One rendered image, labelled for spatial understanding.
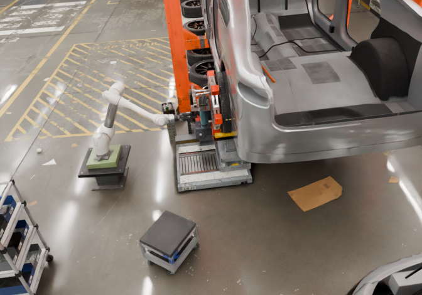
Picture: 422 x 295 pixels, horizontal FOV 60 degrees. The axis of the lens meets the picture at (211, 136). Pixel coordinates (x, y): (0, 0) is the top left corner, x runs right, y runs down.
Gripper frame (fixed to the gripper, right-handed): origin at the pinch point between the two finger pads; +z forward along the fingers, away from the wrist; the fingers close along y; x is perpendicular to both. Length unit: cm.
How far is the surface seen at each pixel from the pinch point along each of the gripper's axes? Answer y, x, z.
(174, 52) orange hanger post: -59, 47, -13
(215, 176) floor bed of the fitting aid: 13, -75, 17
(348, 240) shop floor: 115, -83, 130
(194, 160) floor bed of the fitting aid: -27, -82, -5
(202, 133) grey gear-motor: -38, -50, 9
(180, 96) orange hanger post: -59, -8, -12
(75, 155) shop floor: -68, -83, -157
